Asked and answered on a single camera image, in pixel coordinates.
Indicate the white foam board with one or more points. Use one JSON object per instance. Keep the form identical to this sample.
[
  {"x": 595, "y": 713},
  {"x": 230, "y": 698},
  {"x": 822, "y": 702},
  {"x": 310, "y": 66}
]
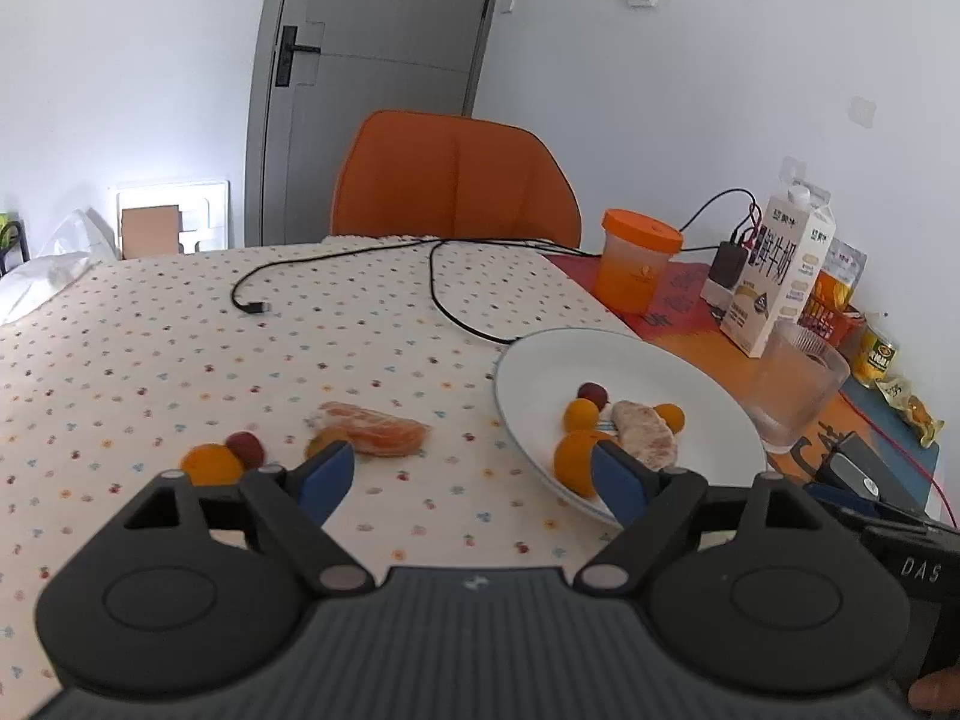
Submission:
[{"x": 206, "y": 202}]

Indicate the black metal rack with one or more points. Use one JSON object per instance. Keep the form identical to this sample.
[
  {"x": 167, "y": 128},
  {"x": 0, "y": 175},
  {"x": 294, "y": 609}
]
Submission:
[{"x": 21, "y": 247}]

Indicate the person's right hand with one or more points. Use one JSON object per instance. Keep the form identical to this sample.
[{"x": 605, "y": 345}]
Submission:
[{"x": 937, "y": 692}]

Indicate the medium orange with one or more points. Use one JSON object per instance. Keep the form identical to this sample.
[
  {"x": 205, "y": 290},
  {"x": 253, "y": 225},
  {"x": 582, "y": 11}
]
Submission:
[{"x": 212, "y": 465}]

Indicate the red and orange printed mat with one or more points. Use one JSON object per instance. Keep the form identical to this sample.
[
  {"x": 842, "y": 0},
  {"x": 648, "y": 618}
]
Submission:
[{"x": 697, "y": 337}]

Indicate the yellow can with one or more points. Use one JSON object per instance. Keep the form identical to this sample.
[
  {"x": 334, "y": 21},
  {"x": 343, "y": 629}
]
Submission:
[{"x": 876, "y": 356}]

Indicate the yellow-green item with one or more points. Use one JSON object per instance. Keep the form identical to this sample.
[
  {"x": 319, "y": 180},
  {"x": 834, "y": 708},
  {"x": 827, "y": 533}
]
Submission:
[{"x": 6, "y": 225}]

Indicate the white plate with blue rim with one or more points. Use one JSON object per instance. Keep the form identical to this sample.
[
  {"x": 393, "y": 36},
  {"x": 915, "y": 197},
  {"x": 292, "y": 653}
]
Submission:
[{"x": 562, "y": 360}]

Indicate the brown cardboard sheet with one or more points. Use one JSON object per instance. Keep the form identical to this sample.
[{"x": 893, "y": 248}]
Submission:
[{"x": 150, "y": 232}]

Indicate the white plastic bag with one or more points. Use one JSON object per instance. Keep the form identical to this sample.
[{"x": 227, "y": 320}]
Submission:
[{"x": 52, "y": 270}]

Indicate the peeled pomelo wedge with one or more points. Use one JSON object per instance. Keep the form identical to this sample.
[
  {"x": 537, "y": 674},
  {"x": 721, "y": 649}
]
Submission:
[{"x": 643, "y": 435}]

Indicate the white milk carton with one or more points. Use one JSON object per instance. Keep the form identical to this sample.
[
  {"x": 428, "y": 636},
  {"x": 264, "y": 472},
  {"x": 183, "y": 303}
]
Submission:
[{"x": 772, "y": 277}]

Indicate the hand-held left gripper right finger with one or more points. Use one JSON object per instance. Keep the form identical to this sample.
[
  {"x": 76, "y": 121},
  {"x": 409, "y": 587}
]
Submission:
[{"x": 619, "y": 480}]

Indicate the orange chair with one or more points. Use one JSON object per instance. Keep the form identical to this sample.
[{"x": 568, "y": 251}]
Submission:
[{"x": 450, "y": 180}]

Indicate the black power adapter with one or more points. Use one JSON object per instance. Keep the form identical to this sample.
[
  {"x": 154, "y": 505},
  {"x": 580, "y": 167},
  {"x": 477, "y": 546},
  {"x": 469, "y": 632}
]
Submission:
[{"x": 855, "y": 469}]

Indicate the yellow snack packet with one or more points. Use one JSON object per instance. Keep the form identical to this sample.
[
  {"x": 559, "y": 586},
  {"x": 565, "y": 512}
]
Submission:
[{"x": 911, "y": 409}]

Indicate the red jujube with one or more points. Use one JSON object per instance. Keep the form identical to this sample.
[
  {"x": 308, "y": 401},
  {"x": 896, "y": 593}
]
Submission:
[
  {"x": 244, "y": 448},
  {"x": 592, "y": 392}
]

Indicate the ribbed clear glass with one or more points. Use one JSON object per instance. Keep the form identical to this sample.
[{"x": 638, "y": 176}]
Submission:
[{"x": 795, "y": 390}]

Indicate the grey door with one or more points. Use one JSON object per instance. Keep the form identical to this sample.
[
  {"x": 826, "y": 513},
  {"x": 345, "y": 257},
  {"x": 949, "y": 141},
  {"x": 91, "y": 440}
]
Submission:
[{"x": 375, "y": 15}]

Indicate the red plastic basket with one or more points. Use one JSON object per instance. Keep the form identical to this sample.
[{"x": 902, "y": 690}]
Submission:
[{"x": 829, "y": 319}]

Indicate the small orange kumquat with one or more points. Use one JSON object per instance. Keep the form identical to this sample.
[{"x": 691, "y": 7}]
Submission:
[
  {"x": 581, "y": 414},
  {"x": 670, "y": 418}
]

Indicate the small brownish round fruit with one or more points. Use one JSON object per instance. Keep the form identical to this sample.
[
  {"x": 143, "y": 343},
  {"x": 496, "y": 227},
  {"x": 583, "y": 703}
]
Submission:
[{"x": 322, "y": 441}]

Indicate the dark multiport charger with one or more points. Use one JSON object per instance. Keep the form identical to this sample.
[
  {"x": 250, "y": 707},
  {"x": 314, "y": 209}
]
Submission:
[{"x": 729, "y": 264}]

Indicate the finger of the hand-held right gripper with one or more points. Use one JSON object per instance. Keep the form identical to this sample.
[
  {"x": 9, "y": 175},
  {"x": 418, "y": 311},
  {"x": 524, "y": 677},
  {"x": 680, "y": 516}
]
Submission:
[{"x": 870, "y": 511}]

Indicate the floral tablecloth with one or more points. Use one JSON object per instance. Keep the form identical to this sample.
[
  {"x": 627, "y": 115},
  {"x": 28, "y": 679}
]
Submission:
[{"x": 150, "y": 352}]

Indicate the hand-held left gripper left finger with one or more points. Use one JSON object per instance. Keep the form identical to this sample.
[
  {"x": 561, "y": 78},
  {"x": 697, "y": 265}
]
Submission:
[{"x": 326, "y": 480}]

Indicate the orange cup with lid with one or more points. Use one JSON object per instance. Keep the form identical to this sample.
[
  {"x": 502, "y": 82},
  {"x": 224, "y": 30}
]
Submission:
[{"x": 630, "y": 277}]

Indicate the white wall outlet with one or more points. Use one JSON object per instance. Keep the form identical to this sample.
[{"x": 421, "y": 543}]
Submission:
[{"x": 862, "y": 112}]

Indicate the large orange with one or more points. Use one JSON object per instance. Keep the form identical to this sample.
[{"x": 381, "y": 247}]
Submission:
[{"x": 574, "y": 461}]

